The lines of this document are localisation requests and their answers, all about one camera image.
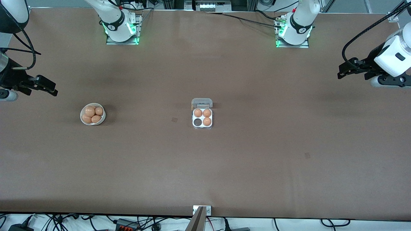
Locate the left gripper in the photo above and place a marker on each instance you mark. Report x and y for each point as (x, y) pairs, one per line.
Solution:
(369, 60)

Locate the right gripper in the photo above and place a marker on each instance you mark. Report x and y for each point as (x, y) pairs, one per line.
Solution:
(10, 78)

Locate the brown egg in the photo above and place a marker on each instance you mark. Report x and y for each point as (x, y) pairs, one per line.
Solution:
(207, 121)
(198, 113)
(99, 111)
(86, 118)
(96, 119)
(90, 111)
(207, 113)

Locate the clear plastic egg box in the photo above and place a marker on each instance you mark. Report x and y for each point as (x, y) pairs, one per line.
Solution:
(202, 103)

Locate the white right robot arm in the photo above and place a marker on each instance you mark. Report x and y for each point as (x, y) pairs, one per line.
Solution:
(112, 16)

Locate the white round bowl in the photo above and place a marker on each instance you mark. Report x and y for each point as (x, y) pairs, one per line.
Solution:
(102, 119)

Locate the black power adapter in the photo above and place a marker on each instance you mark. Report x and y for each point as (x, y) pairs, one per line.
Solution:
(20, 228)

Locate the black orange power strip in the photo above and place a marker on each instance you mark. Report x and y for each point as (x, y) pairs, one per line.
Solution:
(126, 225)

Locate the white power strip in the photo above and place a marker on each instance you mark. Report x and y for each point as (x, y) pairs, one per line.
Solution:
(205, 5)

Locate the metal table corner bracket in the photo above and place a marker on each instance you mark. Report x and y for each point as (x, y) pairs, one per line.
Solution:
(393, 16)

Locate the aluminium right arm base plate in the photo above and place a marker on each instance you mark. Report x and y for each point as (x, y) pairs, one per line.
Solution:
(112, 42)

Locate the metal table edge bracket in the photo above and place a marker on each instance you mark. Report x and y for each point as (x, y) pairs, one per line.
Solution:
(208, 210)

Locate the brown upright post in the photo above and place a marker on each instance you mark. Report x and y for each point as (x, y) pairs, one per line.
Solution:
(196, 221)

